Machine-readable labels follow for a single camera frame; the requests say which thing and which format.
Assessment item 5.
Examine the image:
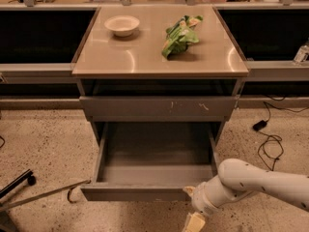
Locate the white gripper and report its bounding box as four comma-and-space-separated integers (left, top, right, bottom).
182, 176, 256, 232

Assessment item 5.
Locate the grey drawer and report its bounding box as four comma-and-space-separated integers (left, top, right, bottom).
81, 122, 217, 201
80, 96, 237, 122

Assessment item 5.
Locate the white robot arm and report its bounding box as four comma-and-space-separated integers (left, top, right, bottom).
182, 159, 309, 232

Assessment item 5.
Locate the grey drawer cabinet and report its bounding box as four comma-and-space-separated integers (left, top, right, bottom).
72, 5, 248, 137

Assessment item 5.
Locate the black chair leg caster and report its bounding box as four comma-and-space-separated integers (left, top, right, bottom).
0, 169, 37, 198

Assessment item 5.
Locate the green chip bag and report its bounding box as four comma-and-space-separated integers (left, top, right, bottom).
161, 15, 204, 59

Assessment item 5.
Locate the clear plastic water bottle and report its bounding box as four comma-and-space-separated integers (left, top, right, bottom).
293, 39, 309, 65

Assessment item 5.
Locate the grey metal rod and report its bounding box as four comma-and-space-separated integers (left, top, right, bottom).
0, 180, 91, 213

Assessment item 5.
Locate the white ceramic bowl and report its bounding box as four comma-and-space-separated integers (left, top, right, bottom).
104, 15, 140, 37

